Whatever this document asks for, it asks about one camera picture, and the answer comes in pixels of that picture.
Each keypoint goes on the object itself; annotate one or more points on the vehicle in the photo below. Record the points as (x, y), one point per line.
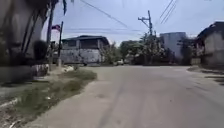
(118, 62)

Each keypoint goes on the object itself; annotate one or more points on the trees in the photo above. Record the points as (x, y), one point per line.
(140, 51)

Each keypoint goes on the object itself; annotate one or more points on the grey two-storey building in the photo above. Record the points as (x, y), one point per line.
(83, 48)

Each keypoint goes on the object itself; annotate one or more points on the grey concrete road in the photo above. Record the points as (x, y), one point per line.
(150, 96)

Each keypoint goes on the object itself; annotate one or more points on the utility pole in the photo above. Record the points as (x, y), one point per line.
(150, 25)

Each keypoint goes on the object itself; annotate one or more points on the flag on pole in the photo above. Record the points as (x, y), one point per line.
(59, 36)

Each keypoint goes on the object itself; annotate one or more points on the pale tall building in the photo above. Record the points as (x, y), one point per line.
(172, 43)

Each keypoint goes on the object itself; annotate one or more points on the dark bush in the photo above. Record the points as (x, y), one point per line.
(40, 50)

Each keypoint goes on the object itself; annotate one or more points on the palm tree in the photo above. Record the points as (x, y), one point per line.
(50, 20)

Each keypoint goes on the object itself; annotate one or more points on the grass verge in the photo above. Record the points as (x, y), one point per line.
(40, 95)

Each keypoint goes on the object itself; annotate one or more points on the grey building with dark roof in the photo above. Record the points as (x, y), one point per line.
(211, 45)

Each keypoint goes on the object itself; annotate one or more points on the low concrete wall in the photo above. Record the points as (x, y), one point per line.
(20, 72)

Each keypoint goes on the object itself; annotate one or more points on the large grey wall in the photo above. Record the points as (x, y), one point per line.
(16, 26)

